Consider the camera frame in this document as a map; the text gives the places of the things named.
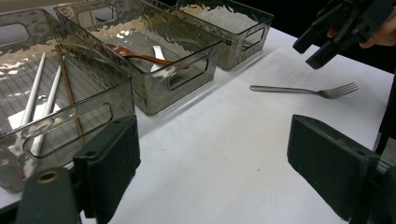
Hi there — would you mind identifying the white chopstick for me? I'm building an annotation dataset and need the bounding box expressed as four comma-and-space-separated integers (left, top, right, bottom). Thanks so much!
20, 51, 47, 127
29, 63, 64, 157

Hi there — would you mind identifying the brown wooden spoon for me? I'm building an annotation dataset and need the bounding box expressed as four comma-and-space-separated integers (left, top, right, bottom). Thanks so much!
104, 43, 174, 67

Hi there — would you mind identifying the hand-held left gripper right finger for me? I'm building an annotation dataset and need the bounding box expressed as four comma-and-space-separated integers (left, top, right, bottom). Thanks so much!
287, 114, 381, 222

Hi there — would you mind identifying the white ceramic spoon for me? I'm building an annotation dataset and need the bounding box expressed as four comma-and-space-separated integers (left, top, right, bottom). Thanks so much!
150, 45, 166, 73

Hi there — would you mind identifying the white table sheet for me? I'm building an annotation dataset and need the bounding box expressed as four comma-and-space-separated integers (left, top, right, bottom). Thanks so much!
0, 26, 395, 224

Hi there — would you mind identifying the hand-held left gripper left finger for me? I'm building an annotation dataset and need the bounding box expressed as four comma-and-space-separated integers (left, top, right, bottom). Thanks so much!
73, 115, 142, 224

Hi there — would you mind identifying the brown wooden chopstick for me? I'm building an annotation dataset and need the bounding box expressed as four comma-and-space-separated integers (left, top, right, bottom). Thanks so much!
55, 45, 85, 138

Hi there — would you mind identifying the smoky clear plastic bin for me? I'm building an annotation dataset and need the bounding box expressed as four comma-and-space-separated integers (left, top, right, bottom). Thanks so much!
0, 8, 135, 194
54, 0, 223, 117
176, 0, 275, 71

